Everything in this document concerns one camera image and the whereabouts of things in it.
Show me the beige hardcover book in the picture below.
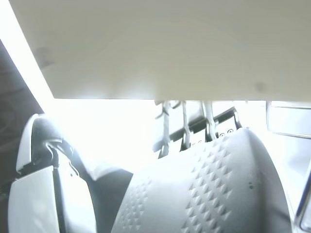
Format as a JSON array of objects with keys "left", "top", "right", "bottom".
[{"left": 0, "top": 0, "right": 311, "bottom": 101}]

